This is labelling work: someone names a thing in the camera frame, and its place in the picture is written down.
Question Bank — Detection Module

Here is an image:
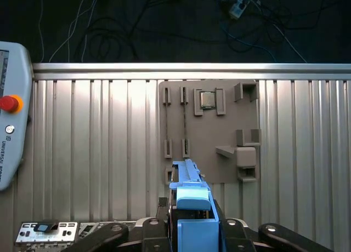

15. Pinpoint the black PC case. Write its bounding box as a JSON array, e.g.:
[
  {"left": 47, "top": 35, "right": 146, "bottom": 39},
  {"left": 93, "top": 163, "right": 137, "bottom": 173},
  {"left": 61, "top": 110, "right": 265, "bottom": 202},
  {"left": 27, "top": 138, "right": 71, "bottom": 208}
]
[{"left": 15, "top": 220, "right": 143, "bottom": 252}]

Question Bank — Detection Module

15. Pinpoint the pale blue teach pendant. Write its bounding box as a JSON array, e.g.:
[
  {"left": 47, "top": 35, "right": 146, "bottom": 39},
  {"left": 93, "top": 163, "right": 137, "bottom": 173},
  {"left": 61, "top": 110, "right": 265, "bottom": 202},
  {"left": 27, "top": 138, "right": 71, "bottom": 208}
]
[{"left": 0, "top": 41, "right": 33, "bottom": 192}]

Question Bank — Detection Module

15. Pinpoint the white power strip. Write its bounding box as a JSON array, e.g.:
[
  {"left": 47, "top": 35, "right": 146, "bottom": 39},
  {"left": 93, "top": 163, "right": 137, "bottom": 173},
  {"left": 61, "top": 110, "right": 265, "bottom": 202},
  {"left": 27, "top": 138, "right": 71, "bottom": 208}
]
[{"left": 229, "top": 0, "right": 260, "bottom": 19}]

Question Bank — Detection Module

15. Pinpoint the hard disk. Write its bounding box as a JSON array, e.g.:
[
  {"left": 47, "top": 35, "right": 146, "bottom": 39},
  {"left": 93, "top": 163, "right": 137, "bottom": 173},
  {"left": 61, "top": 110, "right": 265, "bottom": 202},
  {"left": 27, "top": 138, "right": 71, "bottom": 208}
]
[{"left": 168, "top": 159, "right": 227, "bottom": 252}]

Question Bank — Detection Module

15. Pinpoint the silver CPU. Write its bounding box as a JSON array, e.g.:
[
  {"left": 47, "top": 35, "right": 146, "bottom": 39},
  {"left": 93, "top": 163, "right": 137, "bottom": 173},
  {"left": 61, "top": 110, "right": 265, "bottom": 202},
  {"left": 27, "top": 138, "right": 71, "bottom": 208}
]
[{"left": 199, "top": 90, "right": 217, "bottom": 110}]

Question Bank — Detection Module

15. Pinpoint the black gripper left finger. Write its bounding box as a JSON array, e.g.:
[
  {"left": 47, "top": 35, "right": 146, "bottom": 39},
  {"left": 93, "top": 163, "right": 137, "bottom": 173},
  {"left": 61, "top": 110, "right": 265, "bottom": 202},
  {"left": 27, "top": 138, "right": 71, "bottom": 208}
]
[{"left": 61, "top": 217, "right": 168, "bottom": 252}]

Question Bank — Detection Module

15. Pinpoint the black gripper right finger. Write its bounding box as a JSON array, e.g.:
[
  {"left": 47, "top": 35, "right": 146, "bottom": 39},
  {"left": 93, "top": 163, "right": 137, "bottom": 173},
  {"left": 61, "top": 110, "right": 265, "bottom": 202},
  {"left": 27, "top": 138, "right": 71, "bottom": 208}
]
[{"left": 220, "top": 218, "right": 335, "bottom": 252}]

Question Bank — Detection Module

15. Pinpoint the grey part rack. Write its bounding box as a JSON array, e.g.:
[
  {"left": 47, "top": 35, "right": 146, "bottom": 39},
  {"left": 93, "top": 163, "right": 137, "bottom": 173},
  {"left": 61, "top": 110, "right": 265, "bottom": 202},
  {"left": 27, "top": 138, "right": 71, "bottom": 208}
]
[{"left": 158, "top": 79, "right": 262, "bottom": 185}]

